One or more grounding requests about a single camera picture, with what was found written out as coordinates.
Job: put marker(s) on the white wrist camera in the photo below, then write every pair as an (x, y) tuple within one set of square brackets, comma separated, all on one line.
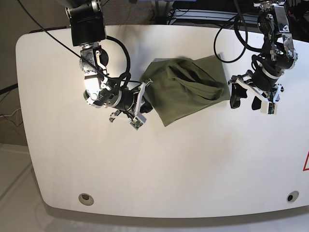
[(138, 121), (268, 108)]

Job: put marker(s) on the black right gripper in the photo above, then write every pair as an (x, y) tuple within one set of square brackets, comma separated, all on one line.
[(130, 103)]

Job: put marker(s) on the table grommet hole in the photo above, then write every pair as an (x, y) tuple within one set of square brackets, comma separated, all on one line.
[(292, 196), (86, 199)]

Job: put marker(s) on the red warning triangle sticker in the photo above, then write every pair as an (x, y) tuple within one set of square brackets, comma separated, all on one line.
[(306, 165)]

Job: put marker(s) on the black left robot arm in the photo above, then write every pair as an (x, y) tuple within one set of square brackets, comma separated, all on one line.
[(269, 62)]

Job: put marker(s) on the aluminium frame rail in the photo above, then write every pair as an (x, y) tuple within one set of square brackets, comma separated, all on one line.
[(201, 16)]

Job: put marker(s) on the left table grommet hole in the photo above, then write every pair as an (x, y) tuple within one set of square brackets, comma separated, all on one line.
[(86, 199)]

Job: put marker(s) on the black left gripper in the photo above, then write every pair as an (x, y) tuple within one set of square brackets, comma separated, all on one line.
[(262, 82)]

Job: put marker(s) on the right table grommet hole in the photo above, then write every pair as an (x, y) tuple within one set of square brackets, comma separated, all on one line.
[(292, 196)]

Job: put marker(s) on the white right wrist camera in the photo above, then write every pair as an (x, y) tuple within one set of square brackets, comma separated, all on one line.
[(138, 121)]

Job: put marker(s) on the green T-shirt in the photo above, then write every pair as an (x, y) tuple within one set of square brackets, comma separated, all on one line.
[(182, 86)]

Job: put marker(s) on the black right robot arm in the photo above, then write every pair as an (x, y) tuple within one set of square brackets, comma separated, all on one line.
[(101, 90)]

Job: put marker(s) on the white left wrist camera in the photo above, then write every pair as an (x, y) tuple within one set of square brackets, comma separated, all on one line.
[(268, 108)]

